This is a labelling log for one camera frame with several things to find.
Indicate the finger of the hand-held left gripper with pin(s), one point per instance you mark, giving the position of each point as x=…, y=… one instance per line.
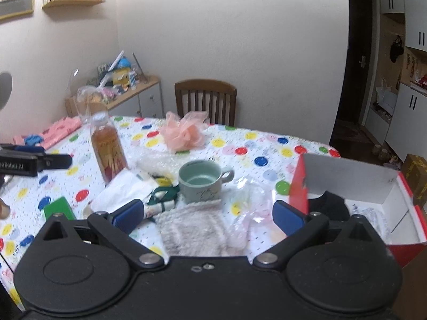
x=56, y=161
x=28, y=150

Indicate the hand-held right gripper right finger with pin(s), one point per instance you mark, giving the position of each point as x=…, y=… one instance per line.
x=288, y=218

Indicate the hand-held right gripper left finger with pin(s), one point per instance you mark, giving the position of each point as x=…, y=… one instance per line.
x=128, y=215

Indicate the christmas print cloth bag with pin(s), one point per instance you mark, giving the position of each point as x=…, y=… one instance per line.
x=123, y=188

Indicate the clear plastic bag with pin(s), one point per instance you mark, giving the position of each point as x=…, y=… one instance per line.
x=253, y=206

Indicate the red cardboard box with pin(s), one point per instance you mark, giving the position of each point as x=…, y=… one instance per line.
x=350, y=176

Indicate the pink cloth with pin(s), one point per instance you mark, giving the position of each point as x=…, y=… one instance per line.
x=58, y=131

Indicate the black cloth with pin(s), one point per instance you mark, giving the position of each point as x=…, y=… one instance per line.
x=328, y=206

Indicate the green plastic object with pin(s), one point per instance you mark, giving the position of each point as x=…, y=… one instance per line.
x=58, y=208

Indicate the amber tea bottle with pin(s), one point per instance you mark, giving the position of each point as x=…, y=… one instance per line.
x=108, y=153

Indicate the grey round object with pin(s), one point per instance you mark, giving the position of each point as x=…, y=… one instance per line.
x=5, y=90

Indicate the white fluffy towel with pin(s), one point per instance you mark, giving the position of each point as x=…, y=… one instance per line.
x=193, y=230

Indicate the clear snack bag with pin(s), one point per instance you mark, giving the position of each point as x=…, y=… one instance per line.
x=91, y=101

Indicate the green ceramic cup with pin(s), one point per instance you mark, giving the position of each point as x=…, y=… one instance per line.
x=200, y=183

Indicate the white crumpled plastic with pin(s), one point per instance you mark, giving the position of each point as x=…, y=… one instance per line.
x=370, y=221

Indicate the polka dot tablecloth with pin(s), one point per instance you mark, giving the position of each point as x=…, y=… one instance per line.
x=233, y=153

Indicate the pink mesh bath pouf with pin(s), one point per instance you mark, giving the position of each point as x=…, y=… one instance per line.
x=183, y=133

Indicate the clutter pile on sideboard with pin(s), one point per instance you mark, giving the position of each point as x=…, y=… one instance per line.
x=115, y=76

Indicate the patterned floor rug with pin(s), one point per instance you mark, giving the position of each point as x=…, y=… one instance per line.
x=350, y=131

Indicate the white drawer sideboard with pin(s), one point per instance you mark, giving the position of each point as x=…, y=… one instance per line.
x=146, y=100

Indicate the brown cardboard box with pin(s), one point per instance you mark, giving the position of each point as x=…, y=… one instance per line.
x=415, y=176

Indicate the wooden chair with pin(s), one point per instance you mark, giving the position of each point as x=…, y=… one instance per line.
x=205, y=101

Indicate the white shopping bag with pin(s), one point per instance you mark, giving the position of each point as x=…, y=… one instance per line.
x=387, y=96

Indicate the dark door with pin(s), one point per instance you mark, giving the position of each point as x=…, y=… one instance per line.
x=353, y=56

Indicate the black hanging bag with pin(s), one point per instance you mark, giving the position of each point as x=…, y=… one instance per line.
x=397, y=49

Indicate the wooden wall shelf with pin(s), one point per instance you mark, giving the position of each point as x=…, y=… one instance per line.
x=71, y=2

